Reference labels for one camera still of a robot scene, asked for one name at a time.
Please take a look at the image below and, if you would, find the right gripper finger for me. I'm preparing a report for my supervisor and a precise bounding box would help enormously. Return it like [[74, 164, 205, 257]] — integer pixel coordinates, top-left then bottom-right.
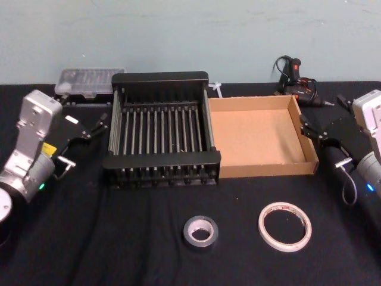
[[299, 114, 325, 144], [337, 94, 355, 113]]

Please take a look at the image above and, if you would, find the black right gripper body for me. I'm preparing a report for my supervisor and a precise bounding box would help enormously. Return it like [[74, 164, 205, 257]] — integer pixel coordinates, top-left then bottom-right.
[[320, 114, 367, 161]]

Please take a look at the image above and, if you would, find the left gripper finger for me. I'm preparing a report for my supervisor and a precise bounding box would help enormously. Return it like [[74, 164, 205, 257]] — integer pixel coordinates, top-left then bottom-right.
[[80, 113, 110, 141]]

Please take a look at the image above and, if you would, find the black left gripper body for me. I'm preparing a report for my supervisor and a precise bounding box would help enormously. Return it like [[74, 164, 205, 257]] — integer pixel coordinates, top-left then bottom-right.
[[41, 110, 92, 160]]

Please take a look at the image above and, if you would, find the white tape roll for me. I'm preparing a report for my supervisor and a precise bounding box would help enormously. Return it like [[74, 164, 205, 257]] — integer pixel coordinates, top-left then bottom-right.
[[257, 201, 313, 253]]

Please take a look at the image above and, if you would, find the silver tape roll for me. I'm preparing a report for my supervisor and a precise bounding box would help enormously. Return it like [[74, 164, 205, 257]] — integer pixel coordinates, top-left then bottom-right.
[[182, 216, 220, 249]]

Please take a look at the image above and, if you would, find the clear plastic case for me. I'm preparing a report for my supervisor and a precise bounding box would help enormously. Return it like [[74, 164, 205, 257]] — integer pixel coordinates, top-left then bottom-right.
[[54, 67, 126, 101]]

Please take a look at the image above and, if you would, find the shallow brown cardboard tray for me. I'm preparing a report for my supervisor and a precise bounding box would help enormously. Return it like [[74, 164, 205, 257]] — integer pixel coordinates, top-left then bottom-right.
[[207, 94, 320, 179]]

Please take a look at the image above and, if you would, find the black rack with steel bars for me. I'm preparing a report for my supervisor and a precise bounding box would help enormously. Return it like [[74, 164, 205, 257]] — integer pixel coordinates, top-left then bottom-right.
[[102, 70, 221, 190]]

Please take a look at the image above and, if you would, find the small white plastic piece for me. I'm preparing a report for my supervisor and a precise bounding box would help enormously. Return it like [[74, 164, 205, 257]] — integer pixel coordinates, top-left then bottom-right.
[[209, 82, 223, 99]]

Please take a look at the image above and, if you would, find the black table cloth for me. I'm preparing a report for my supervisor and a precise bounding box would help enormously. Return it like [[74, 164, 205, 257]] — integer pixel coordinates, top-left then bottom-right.
[[0, 82, 381, 286]]

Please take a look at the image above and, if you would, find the right wrist thin dark cable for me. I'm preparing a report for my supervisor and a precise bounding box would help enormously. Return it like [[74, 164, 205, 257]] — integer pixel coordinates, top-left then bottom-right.
[[335, 159, 358, 206]]

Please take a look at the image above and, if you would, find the black corded tool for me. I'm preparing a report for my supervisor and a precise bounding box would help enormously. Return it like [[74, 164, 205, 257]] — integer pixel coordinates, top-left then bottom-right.
[[272, 55, 336, 108]]

